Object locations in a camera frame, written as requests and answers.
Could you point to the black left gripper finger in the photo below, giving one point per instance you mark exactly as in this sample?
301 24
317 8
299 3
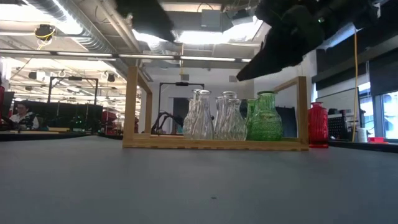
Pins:
164 29

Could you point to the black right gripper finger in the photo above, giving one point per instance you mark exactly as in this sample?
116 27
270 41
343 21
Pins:
273 56

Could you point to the green slender glass vase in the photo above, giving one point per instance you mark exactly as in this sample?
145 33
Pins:
251 107

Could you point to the green textured glass vase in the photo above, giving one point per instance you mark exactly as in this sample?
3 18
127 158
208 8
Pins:
265 124

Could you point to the clear ribbed round glass vase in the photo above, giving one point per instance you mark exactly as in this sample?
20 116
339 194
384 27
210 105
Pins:
234 124

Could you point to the red ribbed glass vase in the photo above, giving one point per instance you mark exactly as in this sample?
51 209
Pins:
1 99
317 124

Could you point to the clear conical glass vase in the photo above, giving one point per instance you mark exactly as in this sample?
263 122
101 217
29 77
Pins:
203 124

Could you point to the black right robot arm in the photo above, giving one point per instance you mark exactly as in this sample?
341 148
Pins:
348 12

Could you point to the black background robot arm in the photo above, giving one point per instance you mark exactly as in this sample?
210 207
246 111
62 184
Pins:
164 117

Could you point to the wooden slatted shelf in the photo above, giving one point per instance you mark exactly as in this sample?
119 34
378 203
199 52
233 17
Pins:
211 144

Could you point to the silver horizontal pipe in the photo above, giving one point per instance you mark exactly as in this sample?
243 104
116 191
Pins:
149 56

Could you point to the ceiling light panel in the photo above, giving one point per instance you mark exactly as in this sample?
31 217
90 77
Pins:
205 37

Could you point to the grey ceiling unit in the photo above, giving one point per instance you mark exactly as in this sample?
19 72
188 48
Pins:
213 20

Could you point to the black perforated panel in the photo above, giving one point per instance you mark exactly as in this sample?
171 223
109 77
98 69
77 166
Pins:
339 127

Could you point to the red cabinet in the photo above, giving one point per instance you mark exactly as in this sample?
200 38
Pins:
110 121

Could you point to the white paper roll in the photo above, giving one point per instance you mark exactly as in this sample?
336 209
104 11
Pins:
362 135

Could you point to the black partition screen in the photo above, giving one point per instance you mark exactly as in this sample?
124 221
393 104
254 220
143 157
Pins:
62 115

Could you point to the red tray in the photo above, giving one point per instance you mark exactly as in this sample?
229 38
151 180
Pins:
377 140

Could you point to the grey table mat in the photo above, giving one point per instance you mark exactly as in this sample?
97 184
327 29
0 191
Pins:
155 186

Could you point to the person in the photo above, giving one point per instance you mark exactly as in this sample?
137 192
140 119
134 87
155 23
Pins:
23 119

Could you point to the black background rig frame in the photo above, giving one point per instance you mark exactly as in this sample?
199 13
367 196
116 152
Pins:
182 83
74 78

